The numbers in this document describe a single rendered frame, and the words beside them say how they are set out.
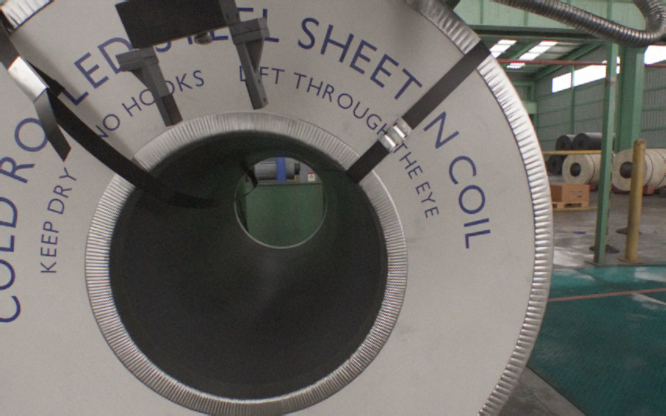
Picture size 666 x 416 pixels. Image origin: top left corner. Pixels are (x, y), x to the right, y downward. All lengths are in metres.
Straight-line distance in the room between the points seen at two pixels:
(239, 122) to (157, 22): 0.21
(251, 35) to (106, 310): 0.53
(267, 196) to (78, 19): 2.54
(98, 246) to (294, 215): 2.53
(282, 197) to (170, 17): 2.70
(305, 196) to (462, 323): 2.50
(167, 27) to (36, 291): 0.51
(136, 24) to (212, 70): 0.17
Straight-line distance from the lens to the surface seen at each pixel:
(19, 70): 0.71
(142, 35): 0.51
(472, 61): 0.71
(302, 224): 3.14
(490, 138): 0.71
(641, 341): 2.53
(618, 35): 0.55
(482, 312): 0.77
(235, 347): 0.92
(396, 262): 0.66
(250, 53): 0.47
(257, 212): 3.15
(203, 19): 0.47
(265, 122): 0.62
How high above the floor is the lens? 0.96
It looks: 7 degrees down
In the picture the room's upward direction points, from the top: 1 degrees counter-clockwise
